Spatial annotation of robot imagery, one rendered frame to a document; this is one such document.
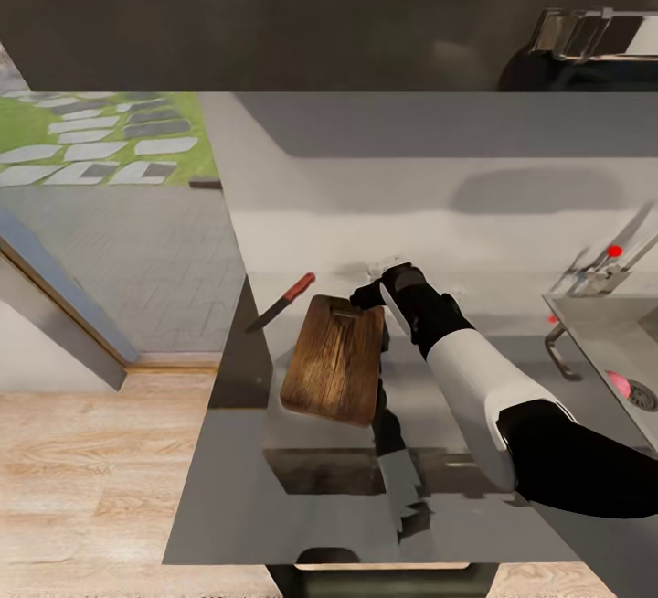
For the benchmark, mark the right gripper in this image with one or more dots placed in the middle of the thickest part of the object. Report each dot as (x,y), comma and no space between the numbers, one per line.
(366,297)

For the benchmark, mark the parer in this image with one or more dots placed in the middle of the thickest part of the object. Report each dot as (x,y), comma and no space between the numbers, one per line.
(284,299)

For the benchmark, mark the drop in sink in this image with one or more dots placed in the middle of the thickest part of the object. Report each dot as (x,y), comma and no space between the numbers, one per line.
(619,333)

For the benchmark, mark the cabinet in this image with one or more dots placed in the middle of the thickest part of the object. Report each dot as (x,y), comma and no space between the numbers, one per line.
(334,45)

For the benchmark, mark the vidalia onion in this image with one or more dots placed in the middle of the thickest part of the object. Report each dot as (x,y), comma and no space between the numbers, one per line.
(622,383)

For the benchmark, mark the cutting board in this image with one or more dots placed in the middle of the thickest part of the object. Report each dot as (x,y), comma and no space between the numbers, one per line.
(336,362)

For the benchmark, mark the fixed window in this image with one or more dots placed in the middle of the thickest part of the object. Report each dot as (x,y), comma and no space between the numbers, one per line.
(112,206)

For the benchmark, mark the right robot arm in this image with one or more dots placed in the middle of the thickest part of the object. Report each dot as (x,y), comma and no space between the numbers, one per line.
(598,495)

